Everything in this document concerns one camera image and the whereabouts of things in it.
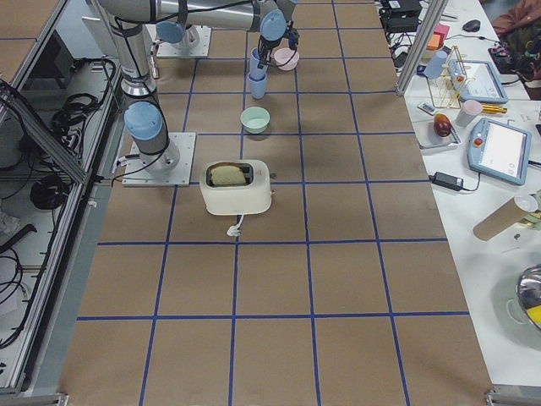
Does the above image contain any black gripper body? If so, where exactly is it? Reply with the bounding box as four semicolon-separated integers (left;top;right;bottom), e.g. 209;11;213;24
282;25;300;52
257;36;280;69

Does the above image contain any blue cup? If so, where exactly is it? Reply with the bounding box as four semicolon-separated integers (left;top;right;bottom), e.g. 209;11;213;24
247;74;268;100
424;51;447;80
249;47;267;80

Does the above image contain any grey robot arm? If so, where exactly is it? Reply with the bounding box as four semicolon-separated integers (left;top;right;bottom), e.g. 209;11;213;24
98;1;298;173
156;1;299;52

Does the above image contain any pink bowl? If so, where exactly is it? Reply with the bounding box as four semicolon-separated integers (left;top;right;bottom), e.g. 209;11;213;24
273;47;300;71

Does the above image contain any green bowl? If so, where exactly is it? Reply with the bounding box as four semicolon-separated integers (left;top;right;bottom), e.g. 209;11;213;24
240;106;271;134

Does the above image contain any toast slice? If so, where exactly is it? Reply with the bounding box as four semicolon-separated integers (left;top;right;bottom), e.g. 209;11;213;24
210;165;246;186

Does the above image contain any blue cup on rack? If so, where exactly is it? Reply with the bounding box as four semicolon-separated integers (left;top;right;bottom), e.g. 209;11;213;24
424;51;447;80

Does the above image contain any cream toaster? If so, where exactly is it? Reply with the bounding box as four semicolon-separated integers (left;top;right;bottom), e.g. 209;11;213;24
199;160;271;216

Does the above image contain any small remote control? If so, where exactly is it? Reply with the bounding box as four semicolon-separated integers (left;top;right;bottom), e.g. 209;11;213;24
418;101;437;116

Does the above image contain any metal tray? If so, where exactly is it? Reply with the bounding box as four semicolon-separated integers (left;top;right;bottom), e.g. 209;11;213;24
413;120;462;151

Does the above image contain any red apple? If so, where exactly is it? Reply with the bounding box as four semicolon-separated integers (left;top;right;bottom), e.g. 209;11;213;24
433;113;452;137

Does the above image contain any black computer mouse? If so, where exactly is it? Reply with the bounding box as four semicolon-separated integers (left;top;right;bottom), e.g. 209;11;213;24
462;19;481;33

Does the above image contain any teach pendant far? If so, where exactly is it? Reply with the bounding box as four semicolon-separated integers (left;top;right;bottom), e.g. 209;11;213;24
448;59;508;105

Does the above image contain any teach pendant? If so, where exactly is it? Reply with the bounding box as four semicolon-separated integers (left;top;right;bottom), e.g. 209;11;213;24
467;118;532;185
448;59;508;105

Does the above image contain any pink white cup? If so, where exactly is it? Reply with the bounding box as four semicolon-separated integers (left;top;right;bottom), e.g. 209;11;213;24
455;100;483;128

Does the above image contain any black power adapter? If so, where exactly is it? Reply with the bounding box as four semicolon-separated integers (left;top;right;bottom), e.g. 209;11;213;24
429;172;463;191

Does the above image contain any teach pendant near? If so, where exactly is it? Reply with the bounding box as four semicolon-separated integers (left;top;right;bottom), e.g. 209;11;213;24
467;118;532;185

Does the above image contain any cardboard tube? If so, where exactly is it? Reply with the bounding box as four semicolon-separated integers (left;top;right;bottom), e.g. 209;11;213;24
473;195;538;241

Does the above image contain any steel mixing bowl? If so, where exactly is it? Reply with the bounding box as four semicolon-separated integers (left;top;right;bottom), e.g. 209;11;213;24
505;265;540;332

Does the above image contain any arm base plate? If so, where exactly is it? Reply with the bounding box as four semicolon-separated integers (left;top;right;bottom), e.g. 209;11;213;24
122;132;196;187
155;25;212;59

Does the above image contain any aluminium frame post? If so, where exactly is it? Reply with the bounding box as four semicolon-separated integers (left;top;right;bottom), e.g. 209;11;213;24
396;0;448;96

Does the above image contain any gold wire rack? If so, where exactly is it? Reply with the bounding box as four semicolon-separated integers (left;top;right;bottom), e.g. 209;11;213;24
428;46;469;110

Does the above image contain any toaster cord plug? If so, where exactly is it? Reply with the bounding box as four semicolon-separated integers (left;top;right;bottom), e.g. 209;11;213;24
227;215;244;238

